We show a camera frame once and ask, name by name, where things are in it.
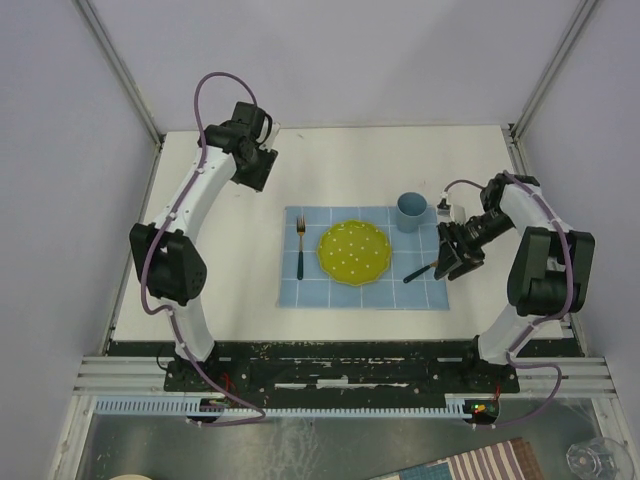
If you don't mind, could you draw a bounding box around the striped folded cloth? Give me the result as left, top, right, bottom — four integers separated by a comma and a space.
379, 438, 544, 480

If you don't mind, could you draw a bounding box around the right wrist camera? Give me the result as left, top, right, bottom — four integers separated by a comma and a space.
436, 197, 467, 224

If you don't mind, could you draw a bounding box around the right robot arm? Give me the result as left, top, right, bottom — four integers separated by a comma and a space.
434, 172, 596, 391

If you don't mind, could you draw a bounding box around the orange fork green handle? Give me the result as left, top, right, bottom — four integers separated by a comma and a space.
296, 215, 306, 281

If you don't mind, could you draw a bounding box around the cream round object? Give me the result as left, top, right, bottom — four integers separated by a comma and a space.
110, 474, 151, 480

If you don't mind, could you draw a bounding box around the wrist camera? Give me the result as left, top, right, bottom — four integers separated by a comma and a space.
436, 197, 467, 224
258, 119, 280, 151

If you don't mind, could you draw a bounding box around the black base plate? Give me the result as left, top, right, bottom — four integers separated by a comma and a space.
164, 341, 520, 408

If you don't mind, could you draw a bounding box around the blue checked cloth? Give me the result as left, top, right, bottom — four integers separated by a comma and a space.
278, 206, 449, 311

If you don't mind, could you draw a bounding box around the orange knife green handle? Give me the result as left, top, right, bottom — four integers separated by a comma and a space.
403, 261, 438, 284

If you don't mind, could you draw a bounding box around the clear glass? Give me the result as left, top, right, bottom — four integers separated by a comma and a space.
566, 437, 635, 480

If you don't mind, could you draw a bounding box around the green dotted plate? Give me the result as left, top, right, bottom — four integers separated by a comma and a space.
316, 219, 392, 287

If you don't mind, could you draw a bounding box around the blue cup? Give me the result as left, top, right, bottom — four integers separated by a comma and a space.
396, 192, 428, 233

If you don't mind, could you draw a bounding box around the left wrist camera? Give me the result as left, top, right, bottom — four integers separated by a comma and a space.
258, 119, 280, 151

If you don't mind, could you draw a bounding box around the aluminium frame rail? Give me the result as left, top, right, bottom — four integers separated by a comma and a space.
510, 0, 602, 145

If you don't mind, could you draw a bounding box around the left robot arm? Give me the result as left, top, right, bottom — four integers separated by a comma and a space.
129, 102, 279, 390

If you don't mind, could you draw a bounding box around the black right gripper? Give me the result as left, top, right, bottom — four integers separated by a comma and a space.
433, 208, 514, 281

